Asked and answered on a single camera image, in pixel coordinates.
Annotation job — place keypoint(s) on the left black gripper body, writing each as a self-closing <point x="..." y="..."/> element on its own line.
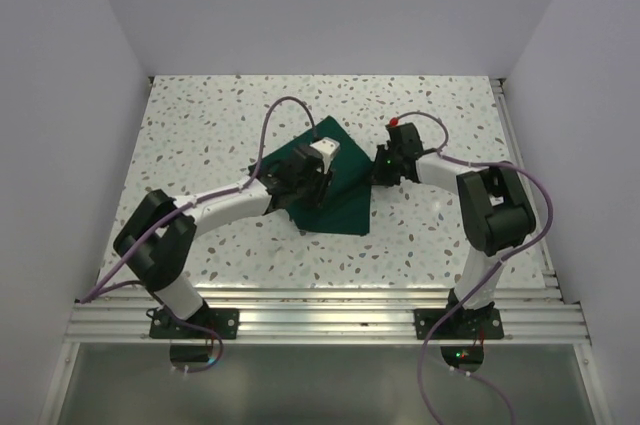
<point x="316" y="178"/>

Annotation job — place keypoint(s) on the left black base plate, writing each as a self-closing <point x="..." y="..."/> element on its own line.
<point x="224" y="322"/>

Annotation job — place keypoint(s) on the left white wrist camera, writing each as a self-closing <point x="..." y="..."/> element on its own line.
<point x="328" y="148"/>

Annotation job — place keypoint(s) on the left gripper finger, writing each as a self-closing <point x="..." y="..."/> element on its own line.
<point x="325" y="185"/>
<point x="312" y="198"/>

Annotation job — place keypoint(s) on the dark green surgical cloth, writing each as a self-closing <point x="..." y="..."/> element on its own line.
<point x="347" y="205"/>

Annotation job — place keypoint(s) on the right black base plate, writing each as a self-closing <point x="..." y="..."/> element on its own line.
<point x="473" y="328"/>

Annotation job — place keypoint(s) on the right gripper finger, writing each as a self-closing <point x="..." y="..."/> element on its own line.
<point x="380" y="171"/>
<point x="398" y="171"/>

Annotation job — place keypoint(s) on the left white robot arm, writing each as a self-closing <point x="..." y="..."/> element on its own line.
<point x="156" y="240"/>

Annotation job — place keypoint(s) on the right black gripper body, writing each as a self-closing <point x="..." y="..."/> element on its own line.
<point x="397" y="156"/>

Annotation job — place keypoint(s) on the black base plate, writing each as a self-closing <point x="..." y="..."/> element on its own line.
<point x="473" y="328"/>
<point x="224" y="322"/>

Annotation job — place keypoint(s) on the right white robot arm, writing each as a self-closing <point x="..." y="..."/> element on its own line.
<point x="495" y="211"/>

